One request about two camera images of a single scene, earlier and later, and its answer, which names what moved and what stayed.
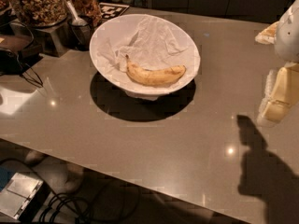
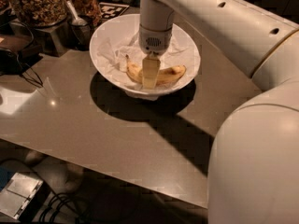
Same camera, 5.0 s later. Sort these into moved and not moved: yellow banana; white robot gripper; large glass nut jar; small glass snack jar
Moved: white robot gripper
Not moved: large glass nut jar; small glass snack jar; yellow banana
